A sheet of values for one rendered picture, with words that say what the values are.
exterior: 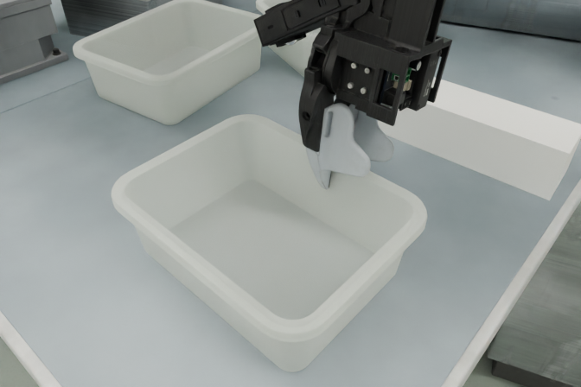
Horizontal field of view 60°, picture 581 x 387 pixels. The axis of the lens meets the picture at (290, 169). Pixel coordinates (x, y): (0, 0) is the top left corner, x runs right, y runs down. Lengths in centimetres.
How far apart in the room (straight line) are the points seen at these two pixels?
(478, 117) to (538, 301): 57
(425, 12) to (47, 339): 37
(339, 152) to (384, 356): 16
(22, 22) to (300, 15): 48
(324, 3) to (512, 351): 94
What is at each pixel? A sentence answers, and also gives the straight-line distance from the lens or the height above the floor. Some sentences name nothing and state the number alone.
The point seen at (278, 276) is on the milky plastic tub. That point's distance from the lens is 45.
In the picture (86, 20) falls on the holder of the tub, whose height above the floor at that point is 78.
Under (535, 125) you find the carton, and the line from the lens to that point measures 58.
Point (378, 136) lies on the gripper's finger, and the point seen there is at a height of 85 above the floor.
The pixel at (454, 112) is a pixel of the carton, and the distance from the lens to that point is 57.
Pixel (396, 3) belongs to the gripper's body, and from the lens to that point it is 37.
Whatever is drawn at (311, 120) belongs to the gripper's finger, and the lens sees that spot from 40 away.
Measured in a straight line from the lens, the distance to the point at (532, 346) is 118.
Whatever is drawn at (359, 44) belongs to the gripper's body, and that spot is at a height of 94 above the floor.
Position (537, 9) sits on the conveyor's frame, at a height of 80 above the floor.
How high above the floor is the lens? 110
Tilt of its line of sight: 38 degrees down
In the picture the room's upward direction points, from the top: straight up
